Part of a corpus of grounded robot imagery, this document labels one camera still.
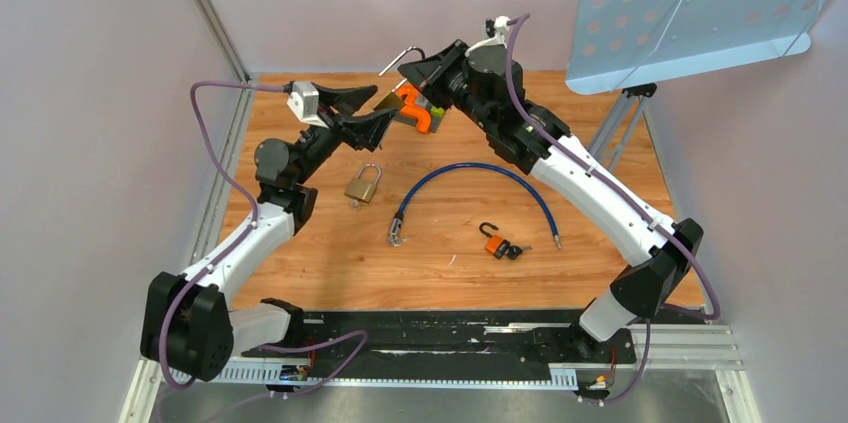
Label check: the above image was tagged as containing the black key bunch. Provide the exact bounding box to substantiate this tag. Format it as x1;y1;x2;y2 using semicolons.
504;245;532;260

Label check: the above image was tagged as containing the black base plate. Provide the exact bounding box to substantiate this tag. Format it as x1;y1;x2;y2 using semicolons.
222;309;637;385

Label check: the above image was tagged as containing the small brass padlock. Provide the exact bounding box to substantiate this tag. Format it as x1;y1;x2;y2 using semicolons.
344;163;383;208

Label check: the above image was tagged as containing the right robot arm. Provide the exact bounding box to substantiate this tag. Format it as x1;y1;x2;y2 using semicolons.
398;40;703;361

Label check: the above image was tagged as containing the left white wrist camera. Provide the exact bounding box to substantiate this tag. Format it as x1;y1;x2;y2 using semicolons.
287;80;329;129

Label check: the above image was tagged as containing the orange S-shaped toy base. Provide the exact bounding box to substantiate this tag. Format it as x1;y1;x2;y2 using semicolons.
394;83;445;134

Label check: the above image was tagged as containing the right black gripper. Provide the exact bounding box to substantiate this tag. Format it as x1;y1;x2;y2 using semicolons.
398;41;495;134

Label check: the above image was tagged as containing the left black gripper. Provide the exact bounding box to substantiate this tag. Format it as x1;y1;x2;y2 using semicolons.
293;84;399;186

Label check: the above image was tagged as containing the orange small padlock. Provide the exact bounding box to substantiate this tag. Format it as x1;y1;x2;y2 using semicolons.
478;222;511;259

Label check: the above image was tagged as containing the perforated metal music stand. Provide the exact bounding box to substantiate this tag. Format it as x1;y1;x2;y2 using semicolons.
564;0;848;173

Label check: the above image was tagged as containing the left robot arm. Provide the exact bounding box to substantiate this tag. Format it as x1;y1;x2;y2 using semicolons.
140;80;395;391

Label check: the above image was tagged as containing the blue cable lock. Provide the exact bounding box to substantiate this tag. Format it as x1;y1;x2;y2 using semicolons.
387;162;563;248

